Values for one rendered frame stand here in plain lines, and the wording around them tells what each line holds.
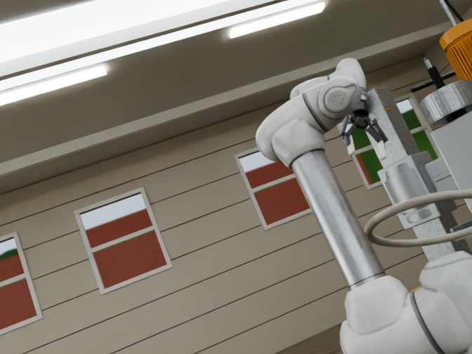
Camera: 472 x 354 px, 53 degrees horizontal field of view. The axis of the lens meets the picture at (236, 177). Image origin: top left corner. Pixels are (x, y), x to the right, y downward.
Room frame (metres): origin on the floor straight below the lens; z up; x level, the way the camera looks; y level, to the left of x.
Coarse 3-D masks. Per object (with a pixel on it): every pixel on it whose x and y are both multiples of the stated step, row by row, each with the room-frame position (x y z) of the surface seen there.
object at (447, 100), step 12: (456, 84) 2.05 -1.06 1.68; (468, 84) 2.10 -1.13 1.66; (432, 96) 2.09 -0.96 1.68; (444, 96) 2.06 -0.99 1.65; (456, 96) 2.05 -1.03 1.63; (468, 96) 2.06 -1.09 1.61; (432, 108) 2.11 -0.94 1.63; (444, 108) 2.07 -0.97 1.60; (456, 108) 2.05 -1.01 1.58; (468, 108) 2.15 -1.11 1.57; (432, 120) 2.15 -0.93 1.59; (444, 120) 2.21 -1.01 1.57
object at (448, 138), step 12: (456, 120) 2.09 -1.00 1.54; (468, 120) 2.05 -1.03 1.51; (432, 132) 2.17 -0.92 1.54; (444, 132) 2.14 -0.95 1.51; (456, 132) 2.10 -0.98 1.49; (468, 132) 2.07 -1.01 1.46; (444, 144) 2.15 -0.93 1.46; (456, 144) 2.12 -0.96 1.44; (468, 144) 2.09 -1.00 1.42; (444, 156) 2.17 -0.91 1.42; (456, 156) 2.14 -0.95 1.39; (468, 156) 2.10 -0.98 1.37; (456, 168) 2.16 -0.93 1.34; (468, 168) 2.12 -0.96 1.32; (456, 180) 2.17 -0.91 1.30; (468, 180) 2.14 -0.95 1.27; (468, 204) 2.17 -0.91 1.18
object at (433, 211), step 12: (408, 156) 2.90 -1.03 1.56; (420, 156) 2.94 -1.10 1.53; (384, 168) 3.03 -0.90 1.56; (396, 168) 2.95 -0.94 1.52; (408, 168) 2.92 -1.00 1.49; (384, 180) 3.05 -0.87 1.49; (420, 180) 2.90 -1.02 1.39; (432, 204) 2.90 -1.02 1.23; (444, 204) 2.93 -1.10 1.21; (408, 216) 3.02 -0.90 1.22; (420, 216) 2.95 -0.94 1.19; (432, 216) 2.93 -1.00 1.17; (408, 228) 3.05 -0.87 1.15
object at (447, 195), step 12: (444, 192) 1.48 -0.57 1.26; (456, 192) 1.48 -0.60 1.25; (468, 192) 1.48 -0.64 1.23; (396, 204) 1.54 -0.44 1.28; (408, 204) 1.52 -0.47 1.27; (420, 204) 1.50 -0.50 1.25; (384, 216) 1.58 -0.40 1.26; (372, 228) 1.67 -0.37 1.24; (468, 228) 1.85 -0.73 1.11; (372, 240) 1.80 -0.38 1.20; (384, 240) 1.86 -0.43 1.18; (396, 240) 1.90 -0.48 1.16; (408, 240) 1.92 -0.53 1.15; (420, 240) 1.92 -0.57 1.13; (432, 240) 1.91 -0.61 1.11; (444, 240) 1.90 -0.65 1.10
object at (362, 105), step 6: (360, 102) 1.69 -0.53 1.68; (360, 108) 1.69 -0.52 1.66; (366, 108) 1.69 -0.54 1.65; (354, 114) 1.69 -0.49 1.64; (360, 114) 1.71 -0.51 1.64; (366, 114) 1.72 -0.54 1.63; (354, 120) 1.69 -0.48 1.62; (360, 120) 1.70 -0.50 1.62; (360, 126) 1.70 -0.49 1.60; (366, 126) 1.70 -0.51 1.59
